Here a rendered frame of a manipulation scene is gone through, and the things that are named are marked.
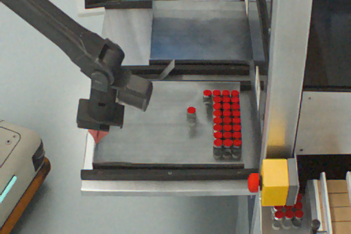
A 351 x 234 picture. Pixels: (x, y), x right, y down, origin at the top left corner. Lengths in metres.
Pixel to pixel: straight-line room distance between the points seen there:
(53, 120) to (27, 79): 0.30
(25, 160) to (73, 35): 1.19
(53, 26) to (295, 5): 0.48
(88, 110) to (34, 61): 1.73
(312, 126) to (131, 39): 0.70
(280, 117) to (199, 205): 1.30
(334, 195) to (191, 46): 0.63
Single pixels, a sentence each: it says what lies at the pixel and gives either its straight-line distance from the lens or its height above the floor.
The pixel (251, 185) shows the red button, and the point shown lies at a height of 1.01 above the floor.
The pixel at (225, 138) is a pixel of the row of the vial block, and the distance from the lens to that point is 1.61.
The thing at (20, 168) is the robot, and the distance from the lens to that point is 2.50.
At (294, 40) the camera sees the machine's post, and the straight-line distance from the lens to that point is 1.24.
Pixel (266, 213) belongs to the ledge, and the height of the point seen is 0.88.
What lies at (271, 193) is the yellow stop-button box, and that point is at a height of 1.00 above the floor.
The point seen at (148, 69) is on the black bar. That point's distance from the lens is 1.81.
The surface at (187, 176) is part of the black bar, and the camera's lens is 1.58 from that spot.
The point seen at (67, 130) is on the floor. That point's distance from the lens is 2.92.
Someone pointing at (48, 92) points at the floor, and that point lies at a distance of 3.09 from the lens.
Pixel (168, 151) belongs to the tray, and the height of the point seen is 0.88.
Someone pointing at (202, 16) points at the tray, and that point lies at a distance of 2.00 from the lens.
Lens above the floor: 2.13
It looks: 48 degrees down
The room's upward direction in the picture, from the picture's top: 4 degrees counter-clockwise
